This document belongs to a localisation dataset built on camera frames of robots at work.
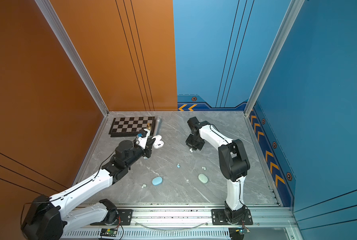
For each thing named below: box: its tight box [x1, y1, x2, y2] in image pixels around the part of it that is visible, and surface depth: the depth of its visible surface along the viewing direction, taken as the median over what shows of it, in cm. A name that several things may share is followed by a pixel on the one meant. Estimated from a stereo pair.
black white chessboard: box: [108, 116, 155, 138], surface depth 111 cm
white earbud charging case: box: [151, 135, 165, 149], surface depth 79 cm
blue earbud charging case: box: [151, 176, 163, 186], surface depth 85 cm
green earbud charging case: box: [197, 173, 209, 184], surface depth 86 cm
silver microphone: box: [154, 117, 162, 136], surface depth 113 cm
